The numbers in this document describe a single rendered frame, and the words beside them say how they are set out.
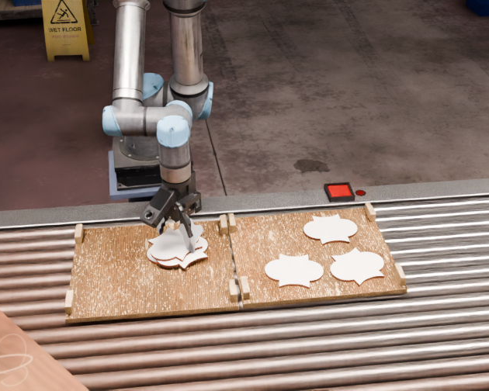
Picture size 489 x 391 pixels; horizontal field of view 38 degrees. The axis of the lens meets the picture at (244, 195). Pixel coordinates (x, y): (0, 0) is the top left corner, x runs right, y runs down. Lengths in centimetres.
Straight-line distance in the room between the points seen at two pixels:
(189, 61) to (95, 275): 66
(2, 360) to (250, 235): 74
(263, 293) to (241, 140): 253
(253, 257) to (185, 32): 64
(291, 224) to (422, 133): 254
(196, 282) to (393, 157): 251
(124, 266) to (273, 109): 284
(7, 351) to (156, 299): 39
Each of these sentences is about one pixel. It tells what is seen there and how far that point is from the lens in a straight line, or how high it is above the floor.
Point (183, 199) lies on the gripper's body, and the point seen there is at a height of 110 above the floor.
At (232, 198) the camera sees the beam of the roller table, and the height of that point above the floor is 91.
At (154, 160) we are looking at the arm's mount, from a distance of 223.
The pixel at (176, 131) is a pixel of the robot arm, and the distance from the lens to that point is 167.
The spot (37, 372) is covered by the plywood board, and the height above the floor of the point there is 104.
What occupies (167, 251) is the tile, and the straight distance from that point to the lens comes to 185.
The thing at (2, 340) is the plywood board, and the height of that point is 104.
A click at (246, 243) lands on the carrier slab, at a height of 94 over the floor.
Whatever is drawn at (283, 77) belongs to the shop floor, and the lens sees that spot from 500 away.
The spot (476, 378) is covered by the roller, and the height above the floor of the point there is 92.
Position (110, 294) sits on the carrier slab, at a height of 94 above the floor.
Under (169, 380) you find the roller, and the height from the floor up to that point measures 91.
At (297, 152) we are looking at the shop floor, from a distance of 412.
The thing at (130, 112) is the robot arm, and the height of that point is 129.
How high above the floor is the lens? 212
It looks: 35 degrees down
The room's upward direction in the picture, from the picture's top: straight up
